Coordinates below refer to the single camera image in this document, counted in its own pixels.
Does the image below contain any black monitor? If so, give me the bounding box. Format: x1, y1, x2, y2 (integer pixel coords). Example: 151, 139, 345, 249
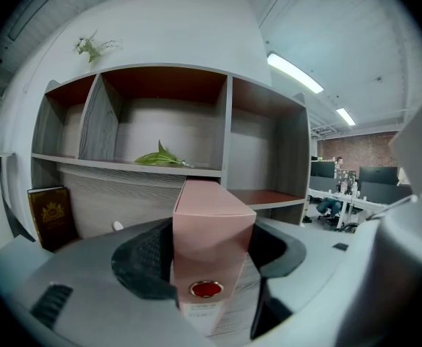
310, 161, 337, 179
358, 166, 399, 188

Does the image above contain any white vase with plant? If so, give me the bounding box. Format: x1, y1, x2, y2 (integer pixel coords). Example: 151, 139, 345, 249
74, 29, 124, 74

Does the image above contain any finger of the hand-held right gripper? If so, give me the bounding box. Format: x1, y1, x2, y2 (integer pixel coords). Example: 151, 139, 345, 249
365, 195, 419, 225

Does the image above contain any dark ceiling lamp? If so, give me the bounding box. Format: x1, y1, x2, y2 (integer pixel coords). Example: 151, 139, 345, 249
7, 0, 56, 42

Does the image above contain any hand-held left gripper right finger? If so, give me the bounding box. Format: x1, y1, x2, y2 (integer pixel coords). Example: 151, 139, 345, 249
249, 217, 379, 341

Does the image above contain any green leaf sprig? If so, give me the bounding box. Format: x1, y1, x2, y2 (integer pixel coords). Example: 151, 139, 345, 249
134, 139, 194, 168

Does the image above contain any pink folder box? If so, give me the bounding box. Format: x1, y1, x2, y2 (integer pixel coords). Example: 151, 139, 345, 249
172, 177, 258, 336

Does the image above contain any grey wooden shelf unit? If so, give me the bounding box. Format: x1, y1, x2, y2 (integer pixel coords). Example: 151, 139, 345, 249
30, 63, 311, 254

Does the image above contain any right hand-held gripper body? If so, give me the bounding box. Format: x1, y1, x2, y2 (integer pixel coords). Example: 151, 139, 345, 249
389, 88, 422, 197

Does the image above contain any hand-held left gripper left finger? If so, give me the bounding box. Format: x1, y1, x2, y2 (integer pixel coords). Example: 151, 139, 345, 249
0, 218, 212, 347

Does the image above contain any brown gold-printed book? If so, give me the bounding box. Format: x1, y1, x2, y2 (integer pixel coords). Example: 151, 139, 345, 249
27, 185, 79, 252

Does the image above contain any long ceiling light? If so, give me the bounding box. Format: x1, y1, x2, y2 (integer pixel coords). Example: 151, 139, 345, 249
267, 51, 324, 94
335, 107, 357, 127

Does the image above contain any floral patterned panel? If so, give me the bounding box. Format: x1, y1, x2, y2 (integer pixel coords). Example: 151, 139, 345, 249
335, 170, 358, 192

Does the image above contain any white office desk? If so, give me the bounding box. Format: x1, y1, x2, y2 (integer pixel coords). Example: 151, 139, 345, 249
307, 188, 378, 231

